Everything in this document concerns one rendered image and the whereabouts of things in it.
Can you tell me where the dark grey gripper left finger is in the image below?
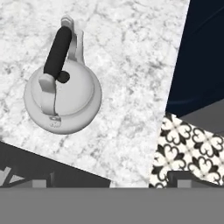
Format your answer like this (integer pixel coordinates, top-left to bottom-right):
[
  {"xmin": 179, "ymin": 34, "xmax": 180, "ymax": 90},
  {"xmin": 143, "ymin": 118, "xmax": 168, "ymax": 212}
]
[{"xmin": 8, "ymin": 171, "xmax": 57, "ymax": 189}]

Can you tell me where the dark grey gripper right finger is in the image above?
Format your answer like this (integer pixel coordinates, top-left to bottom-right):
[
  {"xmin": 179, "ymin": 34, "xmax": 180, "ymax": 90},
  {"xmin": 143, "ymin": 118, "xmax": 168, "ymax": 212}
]
[{"xmin": 167, "ymin": 171, "xmax": 224, "ymax": 189}]

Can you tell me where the black hob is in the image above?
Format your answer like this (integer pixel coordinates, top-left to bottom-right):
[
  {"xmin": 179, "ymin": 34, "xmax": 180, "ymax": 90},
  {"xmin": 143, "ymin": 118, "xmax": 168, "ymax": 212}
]
[{"xmin": 0, "ymin": 141, "xmax": 112, "ymax": 189}]

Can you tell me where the dark blue cupboard front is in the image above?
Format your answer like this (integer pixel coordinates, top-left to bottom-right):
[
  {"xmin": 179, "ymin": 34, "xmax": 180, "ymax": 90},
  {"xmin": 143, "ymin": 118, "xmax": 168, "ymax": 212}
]
[{"xmin": 164, "ymin": 0, "xmax": 224, "ymax": 119}]

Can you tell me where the white kettle with black handle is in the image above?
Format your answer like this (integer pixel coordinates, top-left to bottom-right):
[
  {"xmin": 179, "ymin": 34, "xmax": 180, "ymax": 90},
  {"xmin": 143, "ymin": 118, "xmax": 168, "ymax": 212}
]
[{"xmin": 23, "ymin": 15, "xmax": 103, "ymax": 136}]

